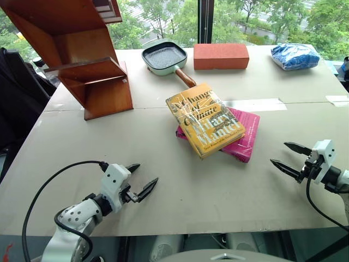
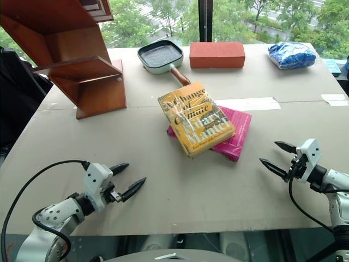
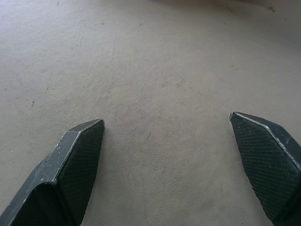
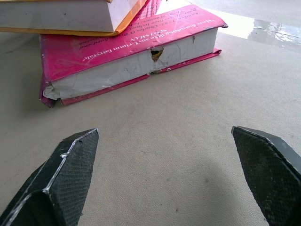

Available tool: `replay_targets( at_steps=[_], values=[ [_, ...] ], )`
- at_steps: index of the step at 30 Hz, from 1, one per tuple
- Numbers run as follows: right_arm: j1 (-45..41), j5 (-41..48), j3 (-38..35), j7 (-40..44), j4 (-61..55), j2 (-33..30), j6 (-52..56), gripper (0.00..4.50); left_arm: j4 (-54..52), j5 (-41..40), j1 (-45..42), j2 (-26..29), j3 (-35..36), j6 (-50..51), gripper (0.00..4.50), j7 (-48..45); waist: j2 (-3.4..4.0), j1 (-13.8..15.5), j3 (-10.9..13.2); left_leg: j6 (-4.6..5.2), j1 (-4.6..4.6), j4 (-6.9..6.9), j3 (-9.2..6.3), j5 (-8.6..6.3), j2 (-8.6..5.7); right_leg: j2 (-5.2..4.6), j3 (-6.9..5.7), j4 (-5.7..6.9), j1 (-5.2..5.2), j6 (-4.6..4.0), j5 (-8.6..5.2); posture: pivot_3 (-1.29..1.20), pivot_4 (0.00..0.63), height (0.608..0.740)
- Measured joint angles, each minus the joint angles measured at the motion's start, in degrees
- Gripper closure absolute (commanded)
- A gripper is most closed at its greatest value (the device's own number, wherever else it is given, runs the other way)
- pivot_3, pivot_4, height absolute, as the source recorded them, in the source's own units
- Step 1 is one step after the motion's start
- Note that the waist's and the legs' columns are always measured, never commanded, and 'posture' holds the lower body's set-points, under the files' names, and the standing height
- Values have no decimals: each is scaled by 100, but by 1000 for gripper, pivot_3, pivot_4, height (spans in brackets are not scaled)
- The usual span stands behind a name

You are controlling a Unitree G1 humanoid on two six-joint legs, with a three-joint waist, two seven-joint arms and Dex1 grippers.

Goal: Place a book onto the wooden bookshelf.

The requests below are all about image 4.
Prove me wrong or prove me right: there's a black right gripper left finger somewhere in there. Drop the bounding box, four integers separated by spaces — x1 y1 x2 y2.
0 128 99 226

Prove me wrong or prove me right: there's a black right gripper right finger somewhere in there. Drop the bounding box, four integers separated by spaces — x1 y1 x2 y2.
231 125 301 226

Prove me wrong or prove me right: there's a pink paperback book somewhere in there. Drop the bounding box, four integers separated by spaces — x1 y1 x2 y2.
39 0 229 109

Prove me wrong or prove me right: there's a yellow-covered book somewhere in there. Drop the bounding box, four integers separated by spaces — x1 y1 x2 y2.
0 0 151 37

